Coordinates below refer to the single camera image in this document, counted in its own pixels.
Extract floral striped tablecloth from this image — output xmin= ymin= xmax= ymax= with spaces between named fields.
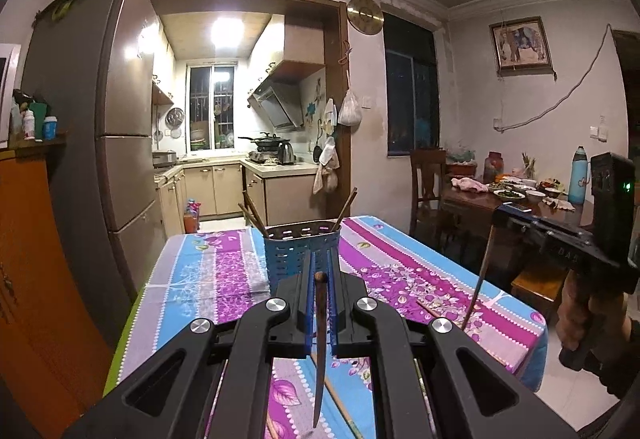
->
xmin=117 ymin=215 xmax=548 ymax=439

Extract white wall cable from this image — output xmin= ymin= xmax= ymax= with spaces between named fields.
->
xmin=492 ymin=23 xmax=613 ymax=132

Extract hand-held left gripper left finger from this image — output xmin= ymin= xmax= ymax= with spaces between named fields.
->
xmin=62 ymin=250 xmax=313 ymax=439

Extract orange wooden cabinet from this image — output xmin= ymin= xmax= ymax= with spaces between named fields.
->
xmin=0 ymin=134 xmax=113 ymax=439

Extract light blue thermos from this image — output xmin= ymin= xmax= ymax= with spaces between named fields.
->
xmin=567 ymin=146 xmax=593 ymax=206

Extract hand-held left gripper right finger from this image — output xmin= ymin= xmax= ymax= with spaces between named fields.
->
xmin=327 ymin=250 xmax=578 ymax=439

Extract beige kitchen base cabinets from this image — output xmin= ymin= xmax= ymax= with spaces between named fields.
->
xmin=154 ymin=161 xmax=328 ymax=240

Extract barred kitchen window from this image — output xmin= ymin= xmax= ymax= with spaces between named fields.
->
xmin=187 ymin=64 xmax=236 ymax=152

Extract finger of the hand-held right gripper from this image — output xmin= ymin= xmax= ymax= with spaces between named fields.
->
xmin=492 ymin=203 xmax=546 ymax=245

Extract blue slotted utensil holder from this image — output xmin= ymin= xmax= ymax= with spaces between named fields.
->
xmin=263 ymin=220 xmax=342 ymax=295

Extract silver refrigerator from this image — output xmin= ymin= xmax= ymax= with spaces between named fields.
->
xmin=19 ymin=0 xmax=168 ymax=350

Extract black wok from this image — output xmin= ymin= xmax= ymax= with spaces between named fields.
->
xmin=237 ymin=132 xmax=291 ymax=152

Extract kitchen ceiling light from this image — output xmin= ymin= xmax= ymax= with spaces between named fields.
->
xmin=210 ymin=16 xmax=246 ymax=47

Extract colourful bottle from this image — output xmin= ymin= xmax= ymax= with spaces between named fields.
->
xmin=184 ymin=199 xmax=203 ymax=235

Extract red basket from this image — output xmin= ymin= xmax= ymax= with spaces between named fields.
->
xmin=445 ymin=149 xmax=478 ymax=177

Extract hanging kitchen towels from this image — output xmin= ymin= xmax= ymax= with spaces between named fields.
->
xmin=312 ymin=136 xmax=341 ymax=196

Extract white hanging plastic bag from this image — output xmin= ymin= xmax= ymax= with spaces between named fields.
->
xmin=337 ymin=89 xmax=362 ymax=127

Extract framed elephant picture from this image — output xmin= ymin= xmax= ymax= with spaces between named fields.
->
xmin=489 ymin=16 xmax=555 ymax=74

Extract metal range hood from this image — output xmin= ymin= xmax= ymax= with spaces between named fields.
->
xmin=248 ymin=79 xmax=305 ymax=132

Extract dark room window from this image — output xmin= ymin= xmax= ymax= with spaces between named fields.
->
xmin=384 ymin=12 xmax=441 ymax=158

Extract dark wooden dining table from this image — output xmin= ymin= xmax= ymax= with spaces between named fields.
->
xmin=440 ymin=179 xmax=596 ymax=270

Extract pink cloth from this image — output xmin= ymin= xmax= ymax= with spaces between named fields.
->
xmin=450 ymin=176 xmax=490 ymax=194

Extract gold wall clock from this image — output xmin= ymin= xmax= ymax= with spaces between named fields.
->
xmin=346 ymin=0 xmax=385 ymax=36

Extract person's right hand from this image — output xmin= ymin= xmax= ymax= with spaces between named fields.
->
xmin=559 ymin=276 xmax=628 ymax=352

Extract red jar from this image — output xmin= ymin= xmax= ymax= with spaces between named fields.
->
xmin=482 ymin=150 xmax=503 ymax=182

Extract dark wooden door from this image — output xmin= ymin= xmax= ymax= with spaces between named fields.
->
xmin=612 ymin=30 xmax=640 ymax=154

